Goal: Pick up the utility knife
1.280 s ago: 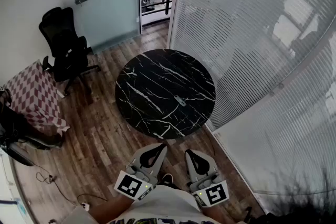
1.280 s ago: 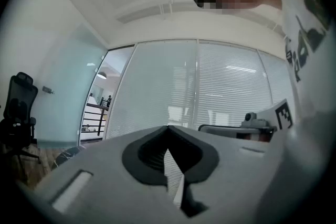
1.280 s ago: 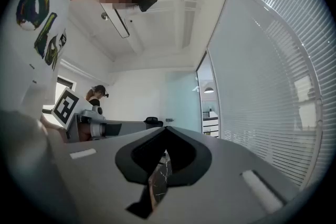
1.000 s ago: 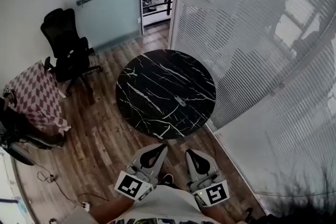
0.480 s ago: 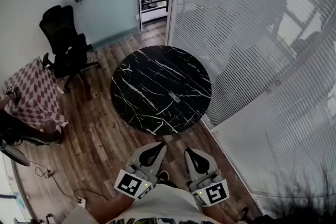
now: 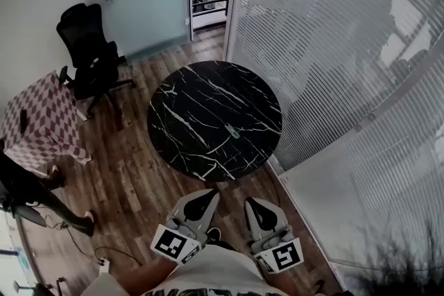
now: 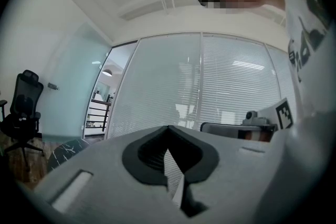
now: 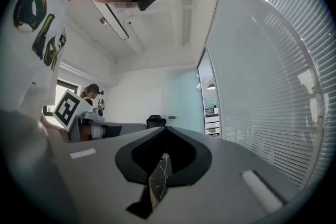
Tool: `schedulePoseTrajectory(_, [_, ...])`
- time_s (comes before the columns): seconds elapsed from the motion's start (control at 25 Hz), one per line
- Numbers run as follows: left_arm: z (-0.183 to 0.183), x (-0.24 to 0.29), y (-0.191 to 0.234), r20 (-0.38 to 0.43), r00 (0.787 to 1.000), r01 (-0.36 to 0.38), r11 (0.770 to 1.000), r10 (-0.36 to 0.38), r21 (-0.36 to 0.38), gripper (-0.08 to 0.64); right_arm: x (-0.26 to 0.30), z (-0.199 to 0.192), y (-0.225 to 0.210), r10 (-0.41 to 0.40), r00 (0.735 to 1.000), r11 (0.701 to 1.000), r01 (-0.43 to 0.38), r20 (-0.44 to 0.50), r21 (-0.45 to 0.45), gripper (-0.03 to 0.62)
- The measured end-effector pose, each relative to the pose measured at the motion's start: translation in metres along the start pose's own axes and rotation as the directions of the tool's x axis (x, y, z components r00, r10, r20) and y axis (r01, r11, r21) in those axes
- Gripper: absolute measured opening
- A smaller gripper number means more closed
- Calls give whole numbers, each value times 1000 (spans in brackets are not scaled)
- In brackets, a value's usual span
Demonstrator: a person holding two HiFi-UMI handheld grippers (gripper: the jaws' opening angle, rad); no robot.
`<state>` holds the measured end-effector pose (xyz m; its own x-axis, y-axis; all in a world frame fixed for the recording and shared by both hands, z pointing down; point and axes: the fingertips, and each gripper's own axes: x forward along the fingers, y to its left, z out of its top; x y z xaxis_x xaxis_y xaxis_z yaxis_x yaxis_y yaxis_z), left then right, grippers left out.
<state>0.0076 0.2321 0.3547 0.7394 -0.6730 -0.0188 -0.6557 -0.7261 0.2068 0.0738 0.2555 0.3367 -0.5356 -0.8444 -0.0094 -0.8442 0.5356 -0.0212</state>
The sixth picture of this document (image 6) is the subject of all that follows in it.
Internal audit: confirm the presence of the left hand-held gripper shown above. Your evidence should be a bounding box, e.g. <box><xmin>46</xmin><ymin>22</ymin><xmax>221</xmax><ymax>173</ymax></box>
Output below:
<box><xmin>150</xmin><ymin>189</ymin><xmax>221</xmax><ymax>266</ymax></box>

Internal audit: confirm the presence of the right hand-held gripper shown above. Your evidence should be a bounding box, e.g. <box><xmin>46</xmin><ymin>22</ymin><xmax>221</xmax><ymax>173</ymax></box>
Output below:
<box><xmin>244</xmin><ymin>196</ymin><xmax>305</xmax><ymax>275</ymax></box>

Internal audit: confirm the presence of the grey utility knife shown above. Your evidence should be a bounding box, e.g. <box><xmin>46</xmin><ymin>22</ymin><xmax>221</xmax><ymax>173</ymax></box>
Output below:
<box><xmin>224</xmin><ymin>122</ymin><xmax>241</xmax><ymax>139</ymax></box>

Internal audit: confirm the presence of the person's right forearm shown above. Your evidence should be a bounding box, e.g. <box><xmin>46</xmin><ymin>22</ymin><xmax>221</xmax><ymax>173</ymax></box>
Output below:
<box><xmin>267</xmin><ymin>270</ymin><xmax>296</xmax><ymax>296</ymax></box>

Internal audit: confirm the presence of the person's black shoe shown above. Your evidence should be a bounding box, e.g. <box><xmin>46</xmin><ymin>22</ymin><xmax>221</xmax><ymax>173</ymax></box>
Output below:
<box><xmin>205</xmin><ymin>227</ymin><xmax>223</xmax><ymax>244</ymax></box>

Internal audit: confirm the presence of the person's white printed shirt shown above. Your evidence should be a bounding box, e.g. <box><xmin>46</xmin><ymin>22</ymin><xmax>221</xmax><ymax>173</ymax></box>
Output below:
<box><xmin>138</xmin><ymin>243</ymin><xmax>289</xmax><ymax>296</ymax></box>

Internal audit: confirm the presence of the round black marble table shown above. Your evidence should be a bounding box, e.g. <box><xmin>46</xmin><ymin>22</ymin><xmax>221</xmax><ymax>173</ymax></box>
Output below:
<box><xmin>146</xmin><ymin>60</ymin><xmax>284</xmax><ymax>183</ymax></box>

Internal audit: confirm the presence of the white power strip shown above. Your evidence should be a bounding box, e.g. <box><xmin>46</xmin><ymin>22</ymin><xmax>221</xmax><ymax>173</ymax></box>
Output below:
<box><xmin>98</xmin><ymin>257</ymin><xmax>112</xmax><ymax>277</ymax></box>

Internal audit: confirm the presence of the glass partition with blinds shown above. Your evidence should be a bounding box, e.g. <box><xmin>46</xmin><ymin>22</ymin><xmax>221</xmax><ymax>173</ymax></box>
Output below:
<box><xmin>223</xmin><ymin>0</ymin><xmax>444</xmax><ymax>275</ymax></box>

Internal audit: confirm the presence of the checkered tablecloth table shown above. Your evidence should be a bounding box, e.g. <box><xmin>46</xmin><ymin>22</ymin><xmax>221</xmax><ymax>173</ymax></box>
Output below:
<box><xmin>0</xmin><ymin>70</ymin><xmax>92</xmax><ymax>173</ymax></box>

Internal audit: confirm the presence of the black office chair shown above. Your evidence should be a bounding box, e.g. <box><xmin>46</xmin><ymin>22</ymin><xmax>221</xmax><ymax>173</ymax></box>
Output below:
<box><xmin>56</xmin><ymin>3</ymin><xmax>136</xmax><ymax>119</ymax></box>

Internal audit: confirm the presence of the black floor cable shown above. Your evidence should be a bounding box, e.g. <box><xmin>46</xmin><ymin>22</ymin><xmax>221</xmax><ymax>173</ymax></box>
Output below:
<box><xmin>65</xmin><ymin>227</ymin><xmax>144</xmax><ymax>268</ymax></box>

